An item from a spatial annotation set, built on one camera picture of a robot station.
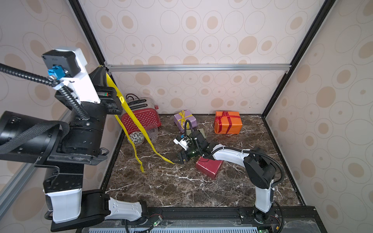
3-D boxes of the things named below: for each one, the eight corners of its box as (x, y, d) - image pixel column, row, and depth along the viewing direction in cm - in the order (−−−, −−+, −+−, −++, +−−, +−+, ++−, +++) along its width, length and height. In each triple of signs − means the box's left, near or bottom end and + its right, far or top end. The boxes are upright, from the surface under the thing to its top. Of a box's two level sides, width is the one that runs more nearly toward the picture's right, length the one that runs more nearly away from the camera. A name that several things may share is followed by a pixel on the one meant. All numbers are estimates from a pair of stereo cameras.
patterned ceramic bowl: (129, 144, 104) (127, 140, 100) (132, 135, 109) (130, 131, 106) (142, 144, 104) (140, 140, 100) (144, 135, 110) (143, 131, 106)
